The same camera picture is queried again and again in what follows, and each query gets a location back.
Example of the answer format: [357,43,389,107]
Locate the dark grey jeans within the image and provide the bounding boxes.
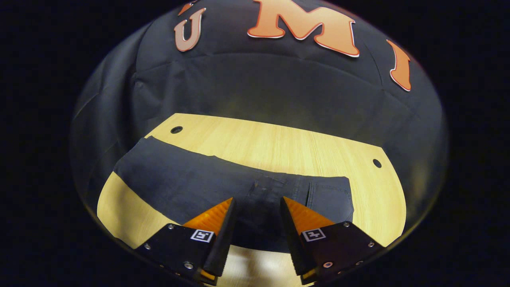
[114,136,355,254]

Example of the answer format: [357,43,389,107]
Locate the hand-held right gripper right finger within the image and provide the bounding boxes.
[280,196,385,286]

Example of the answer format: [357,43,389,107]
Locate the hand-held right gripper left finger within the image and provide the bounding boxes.
[135,197,237,286]

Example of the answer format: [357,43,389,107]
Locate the black backdrop cloth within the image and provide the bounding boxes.
[71,0,449,240]

